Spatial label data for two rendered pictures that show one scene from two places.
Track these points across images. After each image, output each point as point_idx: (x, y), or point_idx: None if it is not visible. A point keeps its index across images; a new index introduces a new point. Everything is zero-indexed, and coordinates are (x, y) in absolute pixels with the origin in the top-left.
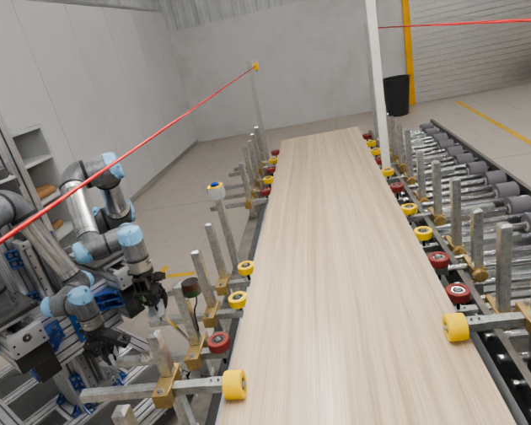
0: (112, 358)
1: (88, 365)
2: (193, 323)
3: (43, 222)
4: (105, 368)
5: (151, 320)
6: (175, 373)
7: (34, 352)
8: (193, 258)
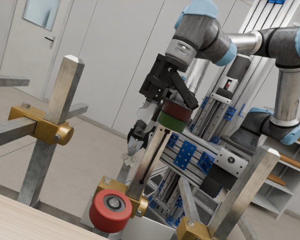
0: (132, 142)
1: (170, 185)
2: (142, 164)
3: (238, 101)
4: (172, 199)
5: (182, 178)
6: (45, 122)
7: (153, 129)
8: (255, 154)
